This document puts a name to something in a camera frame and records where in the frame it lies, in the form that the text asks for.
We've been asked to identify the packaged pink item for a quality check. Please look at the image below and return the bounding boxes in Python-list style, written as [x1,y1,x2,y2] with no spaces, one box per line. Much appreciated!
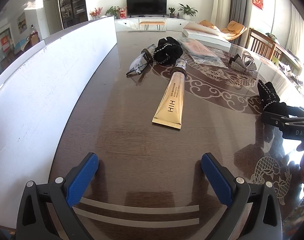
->
[177,37,226,68]

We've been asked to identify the gold cosmetic tube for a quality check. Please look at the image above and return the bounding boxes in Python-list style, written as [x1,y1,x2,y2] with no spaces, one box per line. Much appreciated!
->
[152,58,187,129]

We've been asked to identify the clear safety glasses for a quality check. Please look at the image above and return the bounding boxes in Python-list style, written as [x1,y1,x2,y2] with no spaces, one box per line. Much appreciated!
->
[126,44,156,77]

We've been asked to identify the wooden dining chair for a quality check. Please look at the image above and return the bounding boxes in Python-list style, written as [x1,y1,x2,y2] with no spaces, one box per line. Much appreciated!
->
[246,28,276,60]

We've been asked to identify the white storage box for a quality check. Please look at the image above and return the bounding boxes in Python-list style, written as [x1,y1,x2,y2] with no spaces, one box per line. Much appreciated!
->
[0,17,117,229]

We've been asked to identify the orange lounge chair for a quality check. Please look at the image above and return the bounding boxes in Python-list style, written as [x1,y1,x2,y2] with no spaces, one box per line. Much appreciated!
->
[199,20,247,41]

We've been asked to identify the white flat gift box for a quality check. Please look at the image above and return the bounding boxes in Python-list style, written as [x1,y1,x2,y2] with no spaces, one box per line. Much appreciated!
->
[182,23,231,51]

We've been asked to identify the white standing air conditioner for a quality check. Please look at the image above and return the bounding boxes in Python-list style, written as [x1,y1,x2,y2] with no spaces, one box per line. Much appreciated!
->
[210,0,232,29]

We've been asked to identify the grey curtain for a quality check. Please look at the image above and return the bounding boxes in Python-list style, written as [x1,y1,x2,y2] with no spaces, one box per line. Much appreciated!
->
[229,0,253,30]

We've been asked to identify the green potted plant right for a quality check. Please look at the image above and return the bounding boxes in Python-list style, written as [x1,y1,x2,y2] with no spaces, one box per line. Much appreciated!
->
[178,3,198,20]

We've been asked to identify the green potted plant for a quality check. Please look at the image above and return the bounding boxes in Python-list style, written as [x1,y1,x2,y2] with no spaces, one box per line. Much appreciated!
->
[178,3,198,20]
[105,6,121,20]

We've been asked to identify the small dark potted plant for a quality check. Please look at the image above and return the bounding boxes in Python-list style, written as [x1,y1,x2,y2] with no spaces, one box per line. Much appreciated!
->
[168,7,176,18]

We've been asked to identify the small wooden stool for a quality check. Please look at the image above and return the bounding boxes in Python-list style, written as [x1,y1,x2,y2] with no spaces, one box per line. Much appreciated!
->
[139,21,165,31]

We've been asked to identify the white tv cabinet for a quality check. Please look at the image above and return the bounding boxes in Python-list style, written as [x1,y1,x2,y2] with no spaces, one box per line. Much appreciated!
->
[115,17,194,32]

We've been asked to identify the black flat television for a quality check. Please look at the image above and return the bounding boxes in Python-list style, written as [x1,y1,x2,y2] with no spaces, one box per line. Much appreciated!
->
[127,0,167,16]

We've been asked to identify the red flower vase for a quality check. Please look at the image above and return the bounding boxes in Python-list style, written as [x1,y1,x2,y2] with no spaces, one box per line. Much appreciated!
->
[89,7,103,20]

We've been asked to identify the green potted plant left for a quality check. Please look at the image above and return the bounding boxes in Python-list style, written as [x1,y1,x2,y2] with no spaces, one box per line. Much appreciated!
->
[105,6,121,20]

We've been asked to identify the black glass display cabinet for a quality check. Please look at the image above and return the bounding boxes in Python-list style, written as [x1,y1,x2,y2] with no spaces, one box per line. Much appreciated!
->
[58,0,88,29]

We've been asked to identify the framed wall painting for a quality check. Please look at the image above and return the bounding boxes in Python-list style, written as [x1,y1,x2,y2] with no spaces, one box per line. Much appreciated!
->
[17,12,27,34]

